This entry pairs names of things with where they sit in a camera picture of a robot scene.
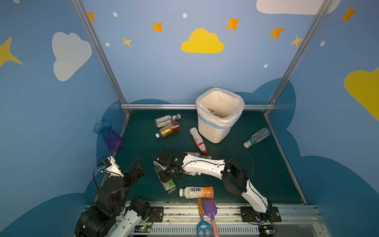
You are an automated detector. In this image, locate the white bottle red label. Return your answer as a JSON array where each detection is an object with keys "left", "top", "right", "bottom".
[{"left": 189, "top": 127, "right": 207, "bottom": 155}]

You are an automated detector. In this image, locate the clear bottle white orange label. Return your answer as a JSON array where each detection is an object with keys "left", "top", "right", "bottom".
[{"left": 187, "top": 152, "right": 212, "bottom": 160}]

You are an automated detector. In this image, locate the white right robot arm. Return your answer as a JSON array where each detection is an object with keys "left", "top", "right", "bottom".
[{"left": 154, "top": 152, "right": 272, "bottom": 215}]

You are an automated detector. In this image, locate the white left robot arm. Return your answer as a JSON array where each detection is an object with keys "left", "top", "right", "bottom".
[{"left": 73, "top": 156, "right": 151, "bottom": 237}]

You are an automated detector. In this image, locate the white ribbed trash bin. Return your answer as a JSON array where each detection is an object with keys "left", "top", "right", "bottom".
[{"left": 196, "top": 88, "right": 244, "bottom": 144}]

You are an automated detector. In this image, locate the white bin liner bag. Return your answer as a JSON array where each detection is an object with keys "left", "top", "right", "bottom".
[{"left": 195, "top": 87, "right": 245, "bottom": 129}]

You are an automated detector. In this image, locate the clear bottle red green label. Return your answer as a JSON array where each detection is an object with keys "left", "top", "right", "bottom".
[{"left": 161, "top": 179, "right": 177, "bottom": 194}]

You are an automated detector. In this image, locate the orange white tea bottle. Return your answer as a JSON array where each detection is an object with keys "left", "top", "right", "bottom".
[{"left": 179, "top": 186, "right": 214, "bottom": 199}]

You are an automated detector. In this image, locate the gold red label tea bottle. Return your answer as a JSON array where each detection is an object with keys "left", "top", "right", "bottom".
[{"left": 155, "top": 121, "right": 180, "bottom": 138}]

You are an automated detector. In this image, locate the purple plastic vase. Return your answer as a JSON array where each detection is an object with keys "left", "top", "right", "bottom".
[{"left": 93, "top": 120, "right": 125, "bottom": 152}]

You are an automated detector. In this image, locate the clear bottle green white label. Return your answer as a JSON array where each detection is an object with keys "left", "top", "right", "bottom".
[{"left": 155, "top": 114, "right": 181, "bottom": 128}]

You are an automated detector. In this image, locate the left green circuit board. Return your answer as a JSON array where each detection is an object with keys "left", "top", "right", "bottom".
[{"left": 133, "top": 225, "right": 152, "bottom": 234}]

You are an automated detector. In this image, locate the green circuit board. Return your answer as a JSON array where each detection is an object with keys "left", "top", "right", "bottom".
[
  {"left": 258, "top": 225, "right": 276, "bottom": 237},
  {"left": 133, "top": 225, "right": 152, "bottom": 234}
]

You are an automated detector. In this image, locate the purple toy shovel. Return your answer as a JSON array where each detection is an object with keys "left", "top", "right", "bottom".
[{"left": 202, "top": 199, "right": 219, "bottom": 237}]

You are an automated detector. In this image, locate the blue toy garden fork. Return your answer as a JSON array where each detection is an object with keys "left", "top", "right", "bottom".
[{"left": 196, "top": 198, "right": 214, "bottom": 237}]

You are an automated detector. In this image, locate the clear empty bottle green cap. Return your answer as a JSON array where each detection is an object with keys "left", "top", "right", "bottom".
[{"left": 243, "top": 127, "right": 271, "bottom": 148}]

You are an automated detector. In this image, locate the right green circuit board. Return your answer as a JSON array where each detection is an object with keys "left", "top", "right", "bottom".
[{"left": 258, "top": 225, "right": 276, "bottom": 237}]

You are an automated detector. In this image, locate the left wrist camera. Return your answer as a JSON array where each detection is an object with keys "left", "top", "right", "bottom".
[{"left": 95, "top": 156, "right": 124, "bottom": 178}]

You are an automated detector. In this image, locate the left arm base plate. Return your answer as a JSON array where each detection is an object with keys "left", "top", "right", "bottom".
[{"left": 146, "top": 206, "right": 164, "bottom": 223}]

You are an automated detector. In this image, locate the aluminium frame back rail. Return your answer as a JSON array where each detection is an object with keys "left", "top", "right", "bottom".
[{"left": 120, "top": 104, "right": 276, "bottom": 111}]

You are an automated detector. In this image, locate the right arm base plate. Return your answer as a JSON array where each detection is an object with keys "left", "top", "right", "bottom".
[{"left": 240, "top": 206, "right": 282, "bottom": 224}]

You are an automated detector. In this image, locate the aluminium frame left post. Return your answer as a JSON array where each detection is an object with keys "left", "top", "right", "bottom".
[{"left": 71, "top": 0, "right": 127, "bottom": 105}]

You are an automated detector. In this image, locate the aluminium frame post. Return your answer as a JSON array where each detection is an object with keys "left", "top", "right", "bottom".
[
  {"left": 263, "top": 0, "right": 333, "bottom": 116},
  {"left": 71, "top": 0, "right": 127, "bottom": 105}
]

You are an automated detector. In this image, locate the aluminium frame right post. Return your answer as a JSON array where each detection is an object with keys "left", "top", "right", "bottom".
[{"left": 263, "top": 0, "right": 333, "bottom": 116}]

